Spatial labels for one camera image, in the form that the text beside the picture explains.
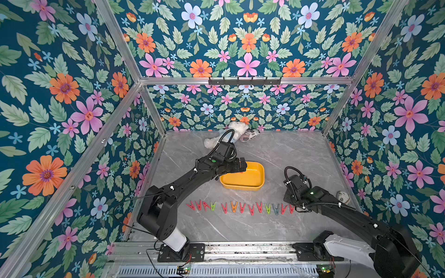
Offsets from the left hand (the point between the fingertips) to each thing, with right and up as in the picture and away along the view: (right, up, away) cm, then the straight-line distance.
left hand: (242, 165), depth 85 cm
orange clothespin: (-4, -21, +2) cm, 22 cm away
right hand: (+23, -16, 0) cm, 28 cm away
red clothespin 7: (+9, -22, +2) cm, 24 cm away
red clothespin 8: (+21, -23, +2) cm, 31 cm away
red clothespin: (-26, -21, +3) cm, 34 cm away
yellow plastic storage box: (+6, -9, +13) cm, 17 cm away
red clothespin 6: (+5, -23, +2) cm, 23 cm away
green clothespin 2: (+13, -22, +1) cm, 26 cm away
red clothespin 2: (-22, -21, +4) cm, 31 cm away
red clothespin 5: (0, -22, +1) cm, 22 cm away
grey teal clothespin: (+17, -23, 0) cm, 28 cm away
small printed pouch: (+6, +17, +30) cm, 35 cm away
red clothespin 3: (-19, -21, +2) cm, 28 cm away
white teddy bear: (-2, +21, +26) cm, 34 cm away
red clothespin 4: (-9, -22, +2) cm, 24 cm away
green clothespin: (-15, -21, +2) cm, 26 cm away
